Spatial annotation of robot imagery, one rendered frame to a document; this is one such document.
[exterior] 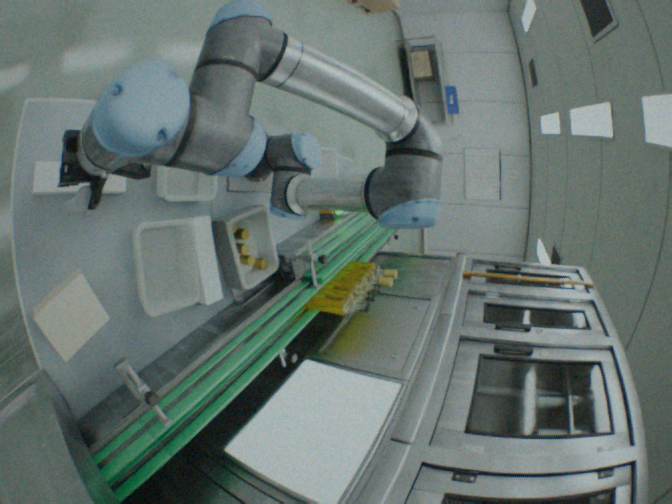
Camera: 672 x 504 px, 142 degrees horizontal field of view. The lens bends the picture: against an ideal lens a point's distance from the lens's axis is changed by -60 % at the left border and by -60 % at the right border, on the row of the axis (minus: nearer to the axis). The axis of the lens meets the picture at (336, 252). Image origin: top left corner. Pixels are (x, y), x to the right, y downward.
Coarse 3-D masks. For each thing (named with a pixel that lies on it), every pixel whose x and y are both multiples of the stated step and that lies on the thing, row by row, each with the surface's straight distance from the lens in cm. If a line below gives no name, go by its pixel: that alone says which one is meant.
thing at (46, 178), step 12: (36, 168) 66; (48, 168) 66; (36, 180) 66; (48, 180) 66; (108, 180) 68; (120, 180) 69; (36, 192) 66; (48, 192) 67; (60, 192) 68; (72, 192) 68; (108, 192) 71; (120, 192) 71
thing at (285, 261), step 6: (282, 252) 100; (288, 252) 99; (282, 258) 98; (288, 258) 97; (282, 264) 100; (288, 264) 98; (294, 264) 97; (282, 270) 101; (288, 270) 99; (294, 270) 98; (282, 276) 102; (288, 276) 100; (294, 276) 99; (300, 276) 101
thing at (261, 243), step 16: (256, 208) 89; (240, 224) 93; (256, 224) 96; (240, 240) 94; (256, 240) 98; (272, 240) 94; (256, 256) 99; (272, 256) 97; (240, 272) 85; (256, 272) 96; (272, 272) 95
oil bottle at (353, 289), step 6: (330, 282) 101; (336, 282) 100; (324, 288) 99; (330, 288) 97; (336, 288) 97; (342, 288) 96; (348, 288) 96; (354, 288) 96; (360, 288) 96; (354, 294) 94; (360, 300) 97
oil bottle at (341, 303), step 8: (312, 296) 95; (320, 296) 94; (328, 296) 93; (336, 296) 93; (344, 296) 92; (352, 296) 92; (304, 304) 99; (312, 304) 97; (320, 304) 95; (328, 304) 93; (336, 304) 91; (344, 304) 90; (352, 304) 91; (336, 312) 93; (344, 312) 92
